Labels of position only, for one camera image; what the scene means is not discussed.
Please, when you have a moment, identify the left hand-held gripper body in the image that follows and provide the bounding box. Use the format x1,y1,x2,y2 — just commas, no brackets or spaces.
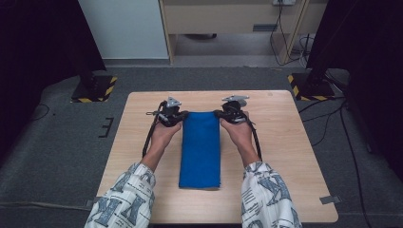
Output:
158,96,183,128

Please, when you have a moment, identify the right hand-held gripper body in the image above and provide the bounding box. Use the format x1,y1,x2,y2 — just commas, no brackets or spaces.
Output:
221,94,250,124

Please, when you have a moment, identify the blue towel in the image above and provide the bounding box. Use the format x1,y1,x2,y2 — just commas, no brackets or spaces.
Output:
178,110,221,191

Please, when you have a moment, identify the person's right hand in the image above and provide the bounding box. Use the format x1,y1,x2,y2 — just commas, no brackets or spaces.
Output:
220,111,258,153

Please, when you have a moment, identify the person's left hand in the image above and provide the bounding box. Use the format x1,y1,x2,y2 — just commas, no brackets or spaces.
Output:
148,122,183,156

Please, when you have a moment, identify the dark object under desk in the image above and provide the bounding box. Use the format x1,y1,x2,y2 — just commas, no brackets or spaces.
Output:
184,33,218,41

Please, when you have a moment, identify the black yellow-striped stand base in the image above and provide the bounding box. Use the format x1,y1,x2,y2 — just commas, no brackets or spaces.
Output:
70,74,119,104
287,72,336,103

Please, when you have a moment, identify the light wooden desk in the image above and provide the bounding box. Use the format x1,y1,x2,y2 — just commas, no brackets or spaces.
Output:
158,0,327,66

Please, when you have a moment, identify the white cabinet panel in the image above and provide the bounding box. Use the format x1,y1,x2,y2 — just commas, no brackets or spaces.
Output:
78,0,169,60

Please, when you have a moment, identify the grey tape piece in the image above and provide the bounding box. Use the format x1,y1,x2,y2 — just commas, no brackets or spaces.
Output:
318,195,343,205
85,197,102,209

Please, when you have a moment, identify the black curtain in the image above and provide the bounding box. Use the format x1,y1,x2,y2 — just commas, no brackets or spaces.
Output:
305,0,403,181
0,0,107,165

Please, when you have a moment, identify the left hand-held gripper black cable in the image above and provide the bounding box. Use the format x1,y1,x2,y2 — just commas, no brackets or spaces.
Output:
142,100,168,159

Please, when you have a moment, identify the hand-held gripper black cable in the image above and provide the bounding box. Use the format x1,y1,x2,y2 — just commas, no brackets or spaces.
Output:
243,115,263,162
142,100,168,159

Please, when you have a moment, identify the right hand-held gripper black cable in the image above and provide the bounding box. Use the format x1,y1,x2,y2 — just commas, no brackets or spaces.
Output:
243,115,263,162

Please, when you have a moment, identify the black hanging power cable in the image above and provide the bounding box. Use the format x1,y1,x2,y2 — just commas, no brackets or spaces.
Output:
269,3,305,67

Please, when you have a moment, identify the white cable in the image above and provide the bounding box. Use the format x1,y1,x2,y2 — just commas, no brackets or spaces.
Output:
297,34,316,69

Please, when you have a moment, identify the black stand post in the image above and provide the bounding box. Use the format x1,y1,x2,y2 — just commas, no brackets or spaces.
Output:
78,61,97,90
304,37,332,88

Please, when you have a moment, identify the thin black floor cable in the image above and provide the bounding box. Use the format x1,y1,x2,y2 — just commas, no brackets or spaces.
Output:
31,104,50,122

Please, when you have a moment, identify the long black floor cable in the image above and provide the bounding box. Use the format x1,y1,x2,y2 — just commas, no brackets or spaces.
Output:
338,104,373,228

